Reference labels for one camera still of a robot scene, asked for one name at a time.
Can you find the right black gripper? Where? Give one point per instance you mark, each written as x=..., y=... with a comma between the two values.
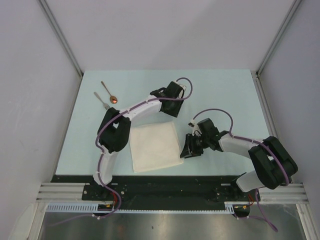
x=189, y=149

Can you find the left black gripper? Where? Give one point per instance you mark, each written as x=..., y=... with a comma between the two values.
x=175, y=112

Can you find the white cloth napkin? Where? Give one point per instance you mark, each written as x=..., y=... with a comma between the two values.
x=154, y=146

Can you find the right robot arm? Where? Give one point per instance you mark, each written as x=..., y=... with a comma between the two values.
x=273, y=165

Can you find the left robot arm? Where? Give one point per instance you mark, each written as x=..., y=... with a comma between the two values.
x=114, y=131

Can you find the copper spoon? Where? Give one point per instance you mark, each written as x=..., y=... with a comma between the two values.
x=113, y=99

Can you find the silver fork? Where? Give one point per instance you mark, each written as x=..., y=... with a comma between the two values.
x=105, y=105

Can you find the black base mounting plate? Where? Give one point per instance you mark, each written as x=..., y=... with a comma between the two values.
x=168, y=192

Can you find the aluminium cross rail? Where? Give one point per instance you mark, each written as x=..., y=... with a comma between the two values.
x=294, y=193

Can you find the white slotted cable duct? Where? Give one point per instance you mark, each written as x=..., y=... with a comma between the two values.
x=103, y=209

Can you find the left aluminium frame post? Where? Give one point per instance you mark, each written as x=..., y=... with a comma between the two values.
x=52, y=21

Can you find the aluminium frame post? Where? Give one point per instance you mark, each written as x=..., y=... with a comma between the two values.
x=279, y=35
x=52, y=21

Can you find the right aluminium frame post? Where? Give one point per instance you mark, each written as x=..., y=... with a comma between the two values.
x=279, y=35

